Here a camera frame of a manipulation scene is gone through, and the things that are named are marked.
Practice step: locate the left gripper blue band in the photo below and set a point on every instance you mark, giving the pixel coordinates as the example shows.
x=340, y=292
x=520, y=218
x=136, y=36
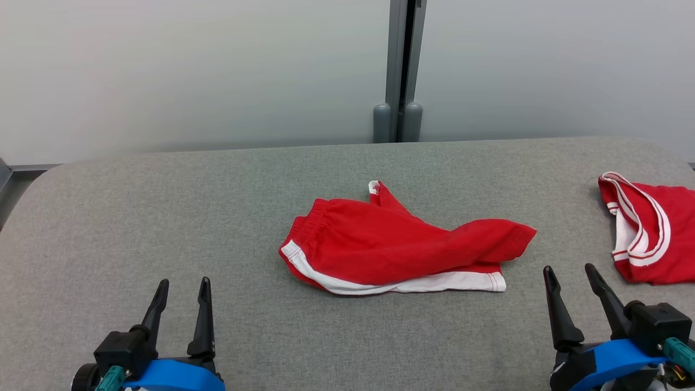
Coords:
x=179, y=377

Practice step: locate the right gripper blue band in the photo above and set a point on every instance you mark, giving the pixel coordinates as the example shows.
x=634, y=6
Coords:
x=608, y=364

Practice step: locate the red jersey with white stripes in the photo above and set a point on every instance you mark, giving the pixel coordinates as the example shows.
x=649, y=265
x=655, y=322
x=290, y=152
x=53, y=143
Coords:
x=673, y=239

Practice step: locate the red shorts with white trim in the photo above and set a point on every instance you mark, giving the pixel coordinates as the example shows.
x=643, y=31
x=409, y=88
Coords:
x=380, y=244

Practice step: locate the grey fabric padded surface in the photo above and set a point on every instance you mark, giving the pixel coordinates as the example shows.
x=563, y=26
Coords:
x=217, y=217

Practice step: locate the grey metal side panel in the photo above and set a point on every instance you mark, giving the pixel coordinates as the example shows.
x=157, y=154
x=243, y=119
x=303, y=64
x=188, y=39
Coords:
x=3, y=174

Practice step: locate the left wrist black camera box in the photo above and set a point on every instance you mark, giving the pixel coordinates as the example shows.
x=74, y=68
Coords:
x=122, y=350

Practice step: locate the grey cylindrical post bumper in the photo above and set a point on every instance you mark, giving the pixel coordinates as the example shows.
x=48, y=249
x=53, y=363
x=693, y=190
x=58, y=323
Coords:
x=381, y=124
x=412, y=123

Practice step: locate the grey metal wall post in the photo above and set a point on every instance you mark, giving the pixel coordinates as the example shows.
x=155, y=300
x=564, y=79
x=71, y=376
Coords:
x=395, y=54

